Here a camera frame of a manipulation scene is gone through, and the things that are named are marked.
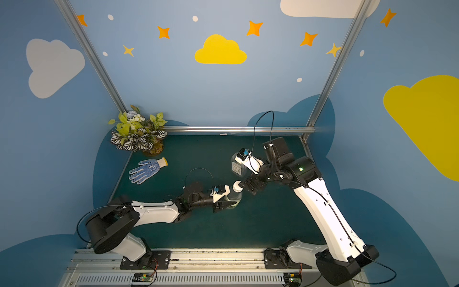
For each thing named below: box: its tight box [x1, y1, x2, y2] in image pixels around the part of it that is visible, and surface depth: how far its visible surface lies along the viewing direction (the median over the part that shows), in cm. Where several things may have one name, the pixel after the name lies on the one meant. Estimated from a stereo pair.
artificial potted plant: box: [107, 105, 168, 156], surface depth 97 cm
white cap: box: [232, 180, 244, 193], surface depth 69 cm
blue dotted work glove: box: [128, 157, 169, 185], surface depth 106 cm
